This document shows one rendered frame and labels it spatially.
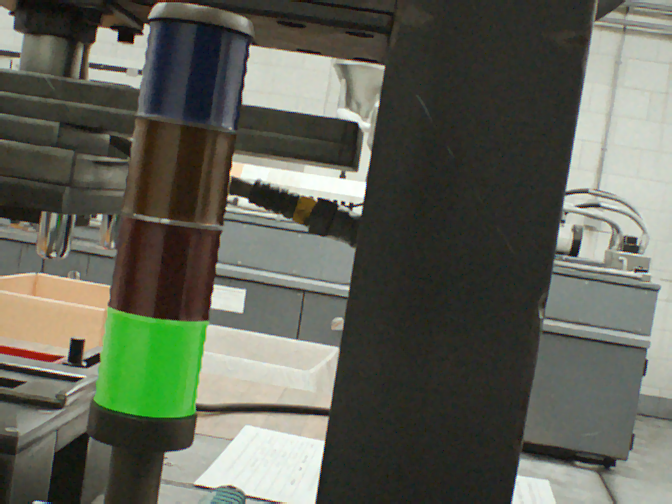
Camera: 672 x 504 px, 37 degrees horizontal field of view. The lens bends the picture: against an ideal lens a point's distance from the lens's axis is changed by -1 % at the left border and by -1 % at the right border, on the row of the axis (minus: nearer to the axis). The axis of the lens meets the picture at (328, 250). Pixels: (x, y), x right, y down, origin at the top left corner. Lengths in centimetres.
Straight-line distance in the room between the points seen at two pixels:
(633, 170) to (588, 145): 35
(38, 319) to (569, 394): 296
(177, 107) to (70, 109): 26
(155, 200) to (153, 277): 3
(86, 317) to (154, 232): 258
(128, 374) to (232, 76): 11
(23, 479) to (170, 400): 23
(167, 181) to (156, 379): 7
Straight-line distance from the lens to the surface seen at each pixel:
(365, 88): 575
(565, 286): 508
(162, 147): 35
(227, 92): 36
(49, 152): 57
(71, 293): 353
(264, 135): 58
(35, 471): 60
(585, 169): 708
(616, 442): 522
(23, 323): 301
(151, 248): 35
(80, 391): 66
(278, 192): 69
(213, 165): 36
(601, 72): 716
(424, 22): 56
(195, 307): 36
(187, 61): 35
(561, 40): 56
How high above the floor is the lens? 114
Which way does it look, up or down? 3 degrees down
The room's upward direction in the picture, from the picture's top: 9 degrees clockwise
